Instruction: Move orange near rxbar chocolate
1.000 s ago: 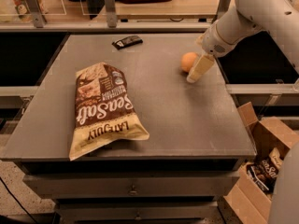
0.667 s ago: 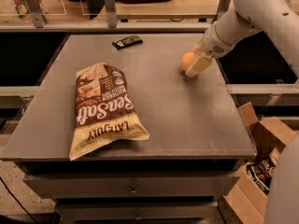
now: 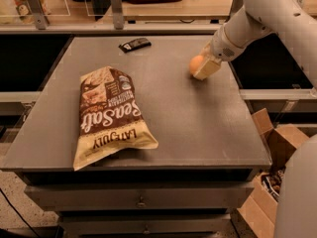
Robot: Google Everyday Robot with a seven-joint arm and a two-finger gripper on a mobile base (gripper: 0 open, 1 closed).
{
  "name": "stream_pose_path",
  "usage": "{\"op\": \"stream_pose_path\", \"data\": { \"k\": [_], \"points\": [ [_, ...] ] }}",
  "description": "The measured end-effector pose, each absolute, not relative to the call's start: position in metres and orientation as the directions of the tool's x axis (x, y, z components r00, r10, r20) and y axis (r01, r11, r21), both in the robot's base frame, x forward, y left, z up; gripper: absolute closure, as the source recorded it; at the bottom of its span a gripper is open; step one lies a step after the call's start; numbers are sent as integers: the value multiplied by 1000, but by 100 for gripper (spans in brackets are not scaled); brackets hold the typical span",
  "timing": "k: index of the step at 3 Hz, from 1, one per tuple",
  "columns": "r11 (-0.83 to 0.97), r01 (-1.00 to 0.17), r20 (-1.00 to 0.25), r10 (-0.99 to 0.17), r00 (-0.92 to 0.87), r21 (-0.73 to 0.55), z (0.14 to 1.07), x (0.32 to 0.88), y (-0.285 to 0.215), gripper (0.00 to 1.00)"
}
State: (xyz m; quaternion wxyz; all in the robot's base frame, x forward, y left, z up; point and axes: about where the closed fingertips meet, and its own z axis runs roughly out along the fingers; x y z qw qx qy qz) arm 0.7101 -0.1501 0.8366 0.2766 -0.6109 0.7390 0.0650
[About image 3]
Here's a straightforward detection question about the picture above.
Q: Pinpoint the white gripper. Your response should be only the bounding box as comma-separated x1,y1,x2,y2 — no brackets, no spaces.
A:
192,26,245,80

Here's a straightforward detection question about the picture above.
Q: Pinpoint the orange fruit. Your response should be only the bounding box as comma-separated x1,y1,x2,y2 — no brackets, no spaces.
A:
189,55,204,74

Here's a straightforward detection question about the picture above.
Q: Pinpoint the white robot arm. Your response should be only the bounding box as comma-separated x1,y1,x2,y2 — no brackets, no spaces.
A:
190,0,317,238

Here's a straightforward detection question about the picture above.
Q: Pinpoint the black rxbar chocolate bar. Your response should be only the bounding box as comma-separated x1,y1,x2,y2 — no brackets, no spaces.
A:
119,38,152,54

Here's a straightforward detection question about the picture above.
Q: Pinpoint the Late July sea salt chips bag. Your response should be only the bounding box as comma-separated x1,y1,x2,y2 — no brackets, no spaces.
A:
73,66,159,171

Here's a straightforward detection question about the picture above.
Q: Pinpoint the chips bag in box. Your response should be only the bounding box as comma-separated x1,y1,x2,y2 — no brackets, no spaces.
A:
261,169,284,201

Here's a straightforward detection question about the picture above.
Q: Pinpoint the upper grey drawer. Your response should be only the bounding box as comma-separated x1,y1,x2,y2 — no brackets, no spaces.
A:
25,182,254,212

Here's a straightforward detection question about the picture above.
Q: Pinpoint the grey drawer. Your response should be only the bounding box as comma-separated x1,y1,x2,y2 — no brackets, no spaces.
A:
25,182,254,212
58,214,231,236

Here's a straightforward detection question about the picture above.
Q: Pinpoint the cardboard box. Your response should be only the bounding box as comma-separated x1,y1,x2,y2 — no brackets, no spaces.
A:
238,108,309,238

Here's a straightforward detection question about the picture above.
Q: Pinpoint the lower grey drawer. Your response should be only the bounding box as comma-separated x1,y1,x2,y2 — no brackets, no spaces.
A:
58,214,231,236

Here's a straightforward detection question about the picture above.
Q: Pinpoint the right metal bracket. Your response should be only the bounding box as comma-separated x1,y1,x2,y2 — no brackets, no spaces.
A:
229,0,243,17

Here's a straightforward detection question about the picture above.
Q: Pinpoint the metal bracket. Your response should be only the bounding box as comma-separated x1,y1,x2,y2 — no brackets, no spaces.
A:
27,0,49,30
110,0,125,30
229,0,243,17

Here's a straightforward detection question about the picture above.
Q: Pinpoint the middle metal bracket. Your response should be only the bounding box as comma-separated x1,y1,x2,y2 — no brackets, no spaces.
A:
110,0,125,30

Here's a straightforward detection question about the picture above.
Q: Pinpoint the left metal bracket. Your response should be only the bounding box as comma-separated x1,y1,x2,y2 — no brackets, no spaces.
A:
27,0,49,30

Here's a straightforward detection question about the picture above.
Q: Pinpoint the black floor cable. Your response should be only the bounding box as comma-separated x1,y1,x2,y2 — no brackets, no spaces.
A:
0,186,43,238

